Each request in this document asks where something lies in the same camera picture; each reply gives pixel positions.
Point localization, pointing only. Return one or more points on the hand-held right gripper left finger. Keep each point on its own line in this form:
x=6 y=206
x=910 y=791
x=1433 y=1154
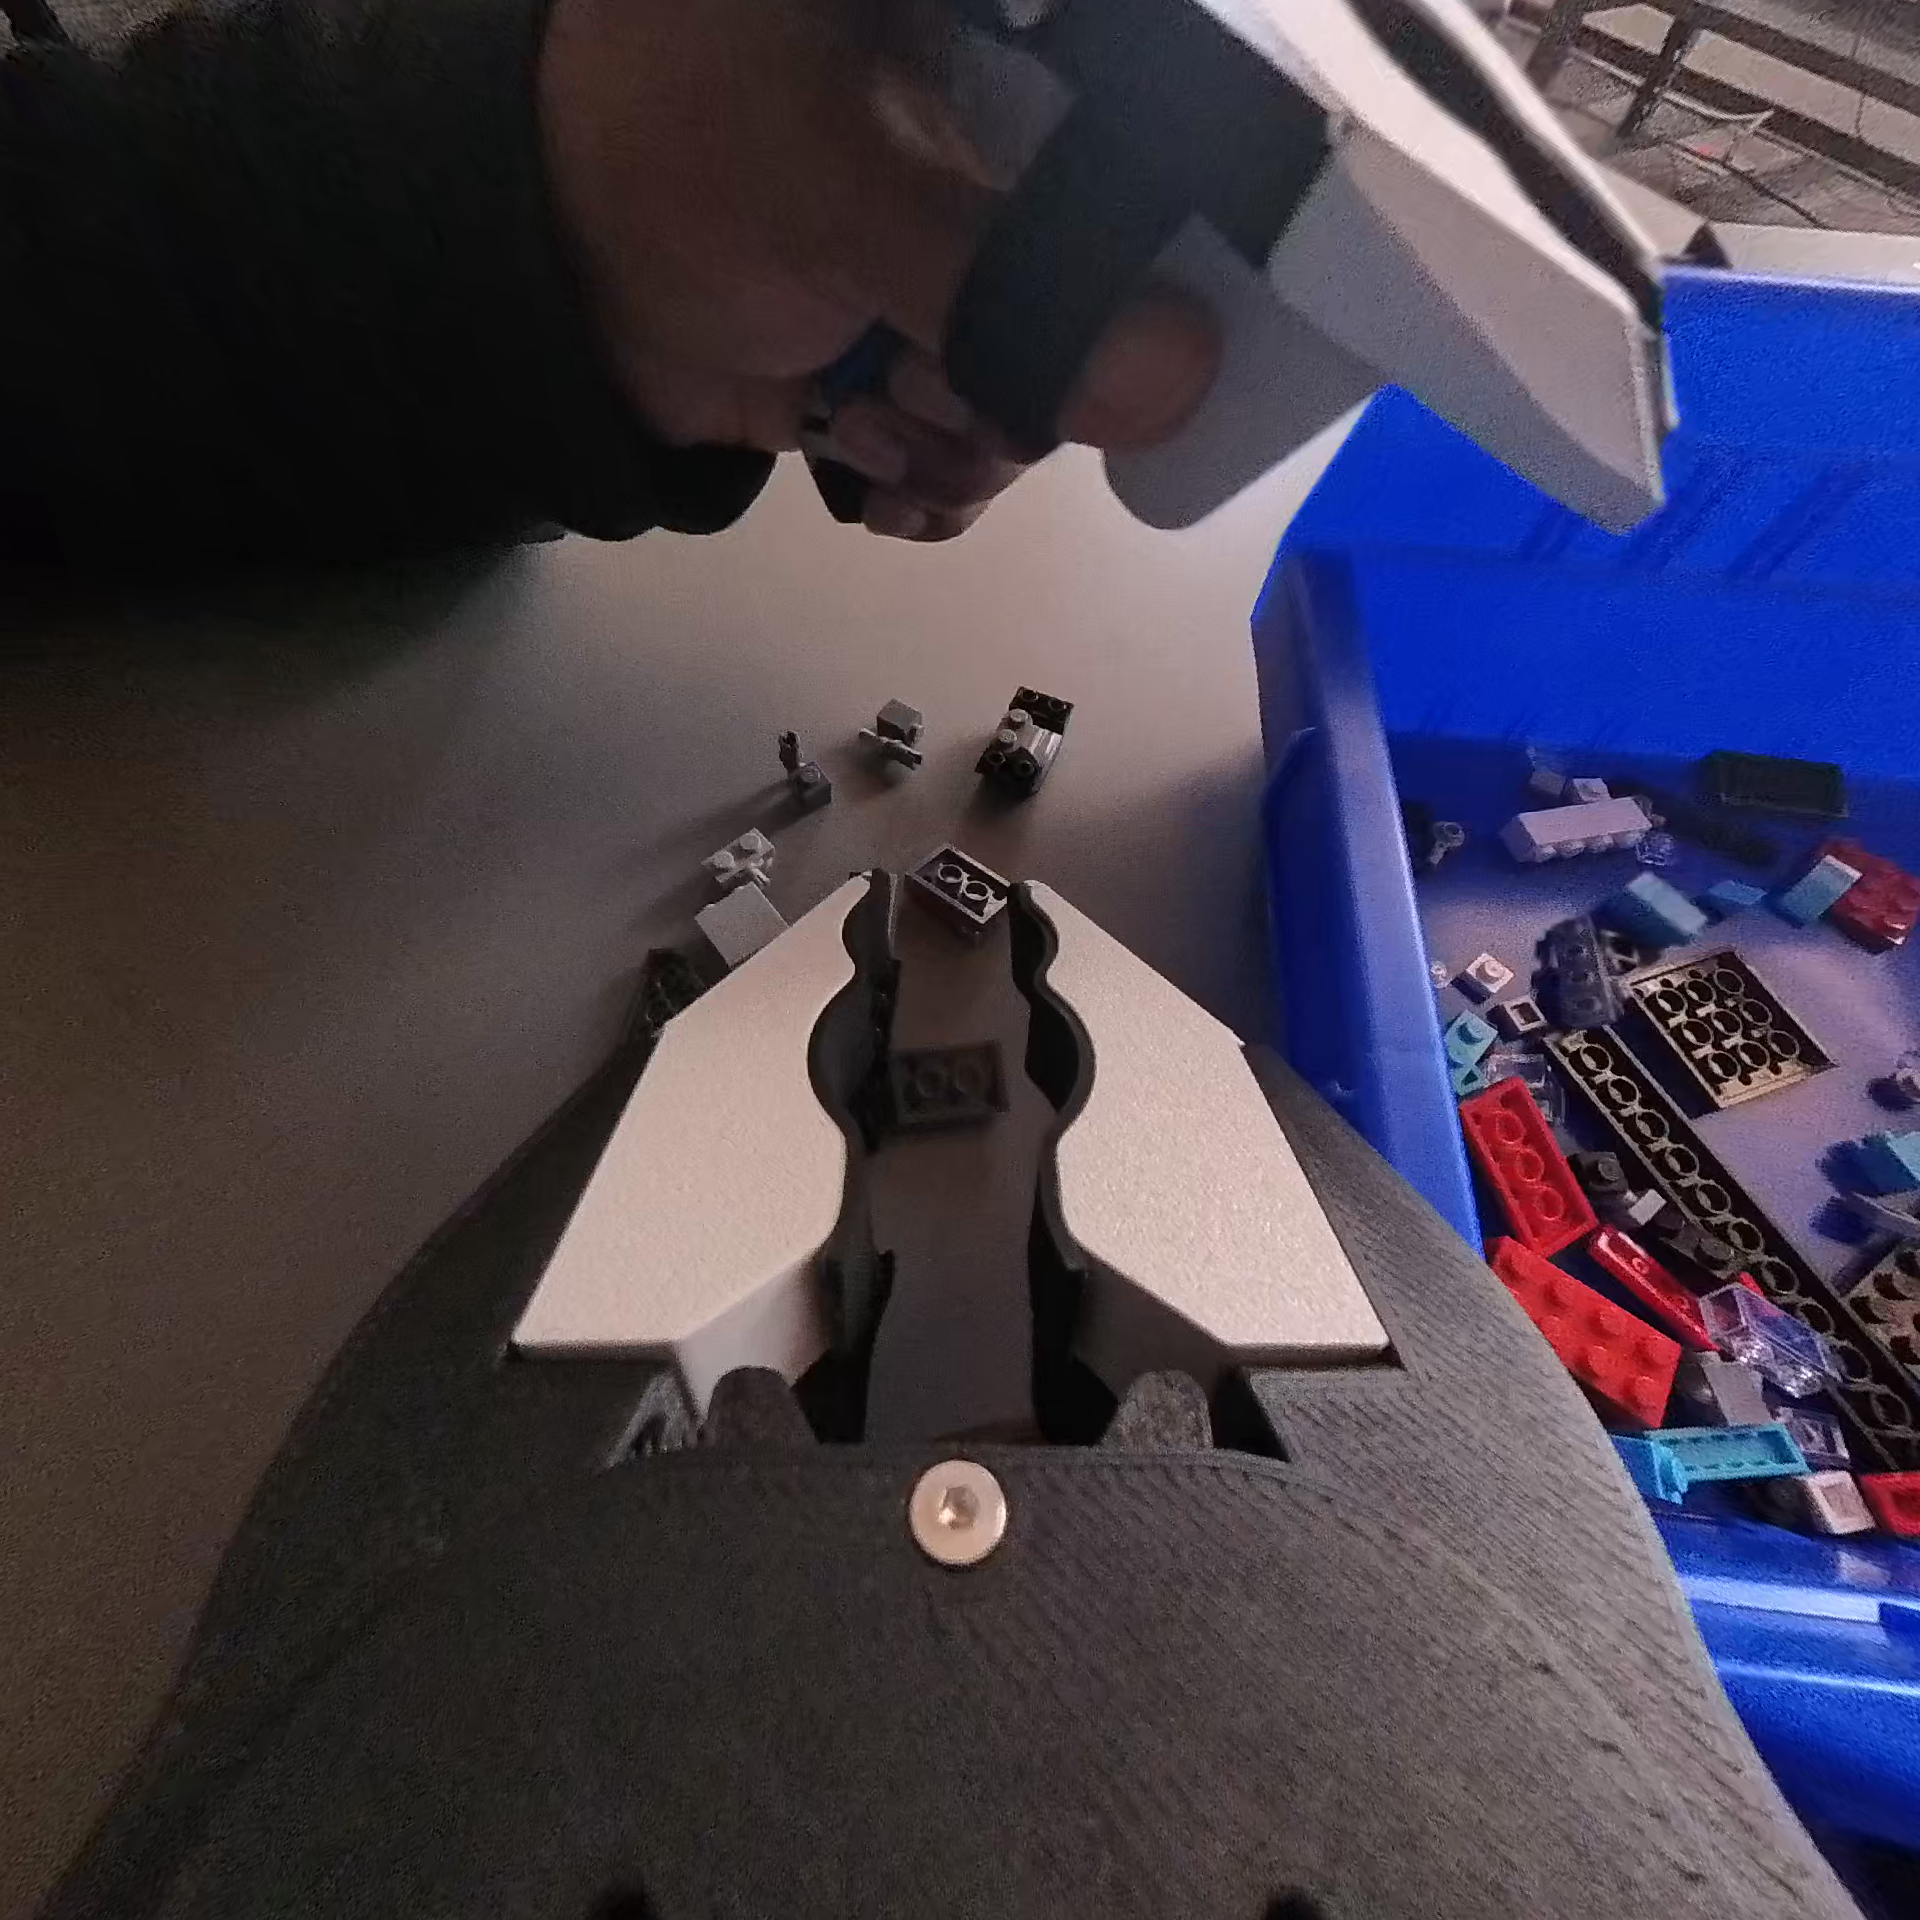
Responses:
x=691 y=1200

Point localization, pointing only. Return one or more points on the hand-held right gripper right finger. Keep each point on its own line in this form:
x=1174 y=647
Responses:
x=1201 y=1200

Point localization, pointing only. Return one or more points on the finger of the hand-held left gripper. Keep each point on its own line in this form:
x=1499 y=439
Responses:
x=1588 y=166
x=1471 y=299

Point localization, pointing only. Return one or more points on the red and dark grey brick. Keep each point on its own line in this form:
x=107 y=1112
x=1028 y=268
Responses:
x=945 y=1083

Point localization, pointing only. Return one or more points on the light grey slope brick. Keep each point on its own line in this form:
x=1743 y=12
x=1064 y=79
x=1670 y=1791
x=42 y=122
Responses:
x=739 y=922

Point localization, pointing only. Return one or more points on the small light grey plate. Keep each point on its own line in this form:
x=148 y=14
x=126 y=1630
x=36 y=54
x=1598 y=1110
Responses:
x=739 y=857

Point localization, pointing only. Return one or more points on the person's left forearm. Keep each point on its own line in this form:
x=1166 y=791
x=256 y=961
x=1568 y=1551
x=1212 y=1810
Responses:
x=300 y=299

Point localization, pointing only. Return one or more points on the grey desk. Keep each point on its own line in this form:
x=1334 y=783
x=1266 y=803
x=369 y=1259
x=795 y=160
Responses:
x=376 y=902

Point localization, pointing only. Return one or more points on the person's left hand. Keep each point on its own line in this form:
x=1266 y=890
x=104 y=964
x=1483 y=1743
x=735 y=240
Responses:
x=721 y=225

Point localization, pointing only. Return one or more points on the dark grey wedge plate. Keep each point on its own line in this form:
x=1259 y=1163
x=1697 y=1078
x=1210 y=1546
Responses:
x=666 y=998

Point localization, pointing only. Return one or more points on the pile of mixed toy bricks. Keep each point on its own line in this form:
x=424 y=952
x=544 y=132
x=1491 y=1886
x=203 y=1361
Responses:
x=1529 y=1185

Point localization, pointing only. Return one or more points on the large blue plastic bin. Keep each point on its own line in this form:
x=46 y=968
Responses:
x=1350 y=902

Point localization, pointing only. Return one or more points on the dark grey two-stud brick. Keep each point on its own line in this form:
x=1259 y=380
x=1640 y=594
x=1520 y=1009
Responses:
x=956 y=890

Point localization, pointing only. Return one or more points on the small grey pin piece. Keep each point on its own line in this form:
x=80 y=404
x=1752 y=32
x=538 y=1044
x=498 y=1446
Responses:
x=807 y=780

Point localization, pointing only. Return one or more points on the black and grey brick assembly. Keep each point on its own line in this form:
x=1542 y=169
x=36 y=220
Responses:
x=1025 y=743

